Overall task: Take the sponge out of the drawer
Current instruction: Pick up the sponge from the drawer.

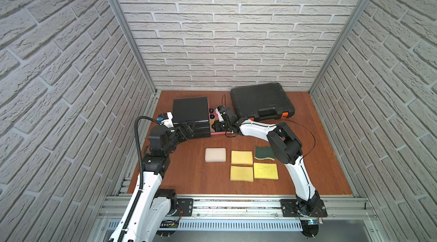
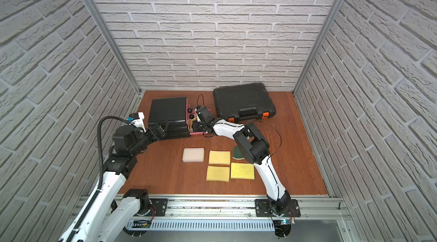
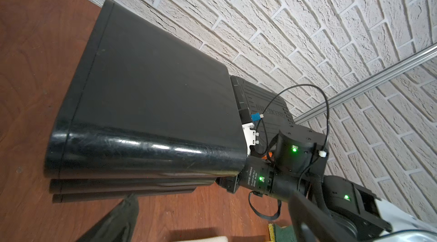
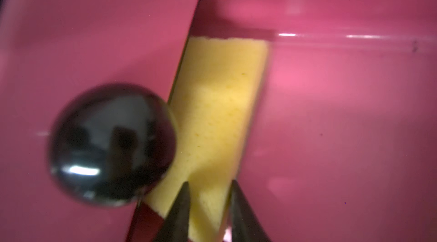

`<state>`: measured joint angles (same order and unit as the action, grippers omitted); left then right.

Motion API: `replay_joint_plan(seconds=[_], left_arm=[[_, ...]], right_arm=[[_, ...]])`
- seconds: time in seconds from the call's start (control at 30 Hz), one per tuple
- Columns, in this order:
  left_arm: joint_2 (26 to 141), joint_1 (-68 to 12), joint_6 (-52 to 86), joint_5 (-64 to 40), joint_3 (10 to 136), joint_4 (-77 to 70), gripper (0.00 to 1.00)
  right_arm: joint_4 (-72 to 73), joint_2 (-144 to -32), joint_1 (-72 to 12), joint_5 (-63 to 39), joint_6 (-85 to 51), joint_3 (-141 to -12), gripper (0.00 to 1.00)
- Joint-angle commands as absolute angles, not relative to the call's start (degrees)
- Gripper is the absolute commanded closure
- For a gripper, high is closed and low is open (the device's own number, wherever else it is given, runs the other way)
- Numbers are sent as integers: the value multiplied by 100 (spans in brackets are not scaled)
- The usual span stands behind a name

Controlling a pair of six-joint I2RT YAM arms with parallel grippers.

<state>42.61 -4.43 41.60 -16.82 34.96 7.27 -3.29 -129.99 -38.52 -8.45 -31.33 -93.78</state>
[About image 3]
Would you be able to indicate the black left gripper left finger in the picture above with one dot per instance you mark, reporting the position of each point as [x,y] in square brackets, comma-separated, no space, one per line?
[116,226]

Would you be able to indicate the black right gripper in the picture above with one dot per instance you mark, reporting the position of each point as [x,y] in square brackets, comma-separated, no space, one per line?
[250,172]

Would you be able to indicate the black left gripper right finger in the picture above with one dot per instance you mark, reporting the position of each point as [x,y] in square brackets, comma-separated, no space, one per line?
[314,222]

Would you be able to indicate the white pink foam sponge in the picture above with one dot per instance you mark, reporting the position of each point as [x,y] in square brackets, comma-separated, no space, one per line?
[209,239]

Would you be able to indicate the black drawer cabinet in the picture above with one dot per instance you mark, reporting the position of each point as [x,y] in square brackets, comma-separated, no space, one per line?
[145,114]

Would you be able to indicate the green yellow scouring sponge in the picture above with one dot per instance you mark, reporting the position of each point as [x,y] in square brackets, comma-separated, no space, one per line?
[281,234]

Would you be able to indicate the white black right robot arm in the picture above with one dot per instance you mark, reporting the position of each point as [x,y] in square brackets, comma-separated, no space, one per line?
[287,162]

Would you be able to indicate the black plastic tool case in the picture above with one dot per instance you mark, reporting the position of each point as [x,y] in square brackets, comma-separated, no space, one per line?
[252,99]

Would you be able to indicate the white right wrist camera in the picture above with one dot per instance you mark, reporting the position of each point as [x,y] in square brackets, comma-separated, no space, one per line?
[249,130]

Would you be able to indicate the aluminium corner frame post right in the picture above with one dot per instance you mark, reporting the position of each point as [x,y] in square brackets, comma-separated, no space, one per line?
[383,76]

